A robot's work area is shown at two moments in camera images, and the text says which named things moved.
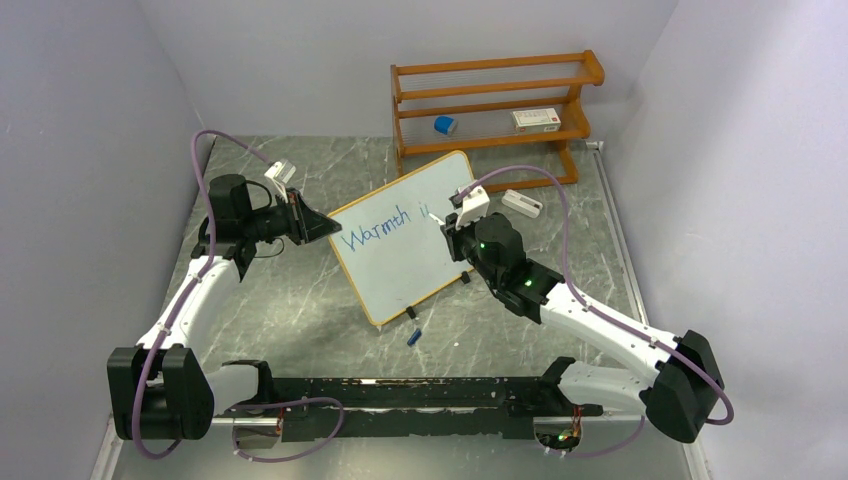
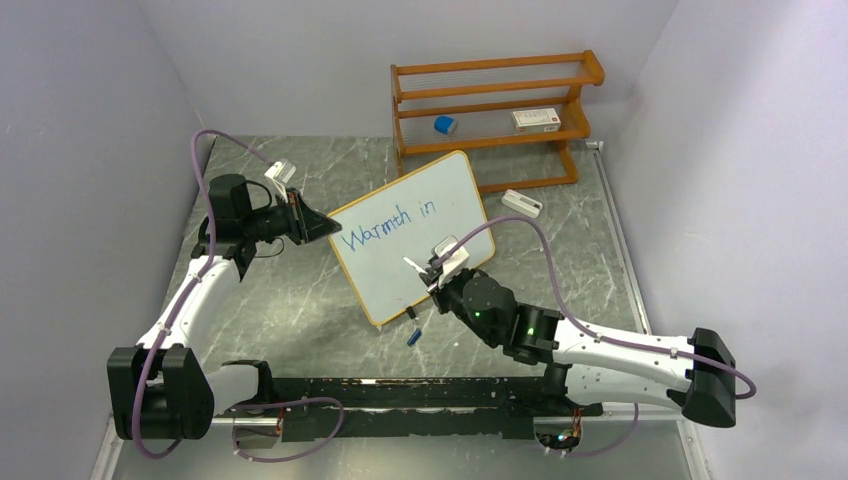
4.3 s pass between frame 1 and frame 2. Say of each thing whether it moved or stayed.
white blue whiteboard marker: moved
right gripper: moved
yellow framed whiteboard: stayed
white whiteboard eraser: stayed
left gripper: stayed
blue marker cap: stayed
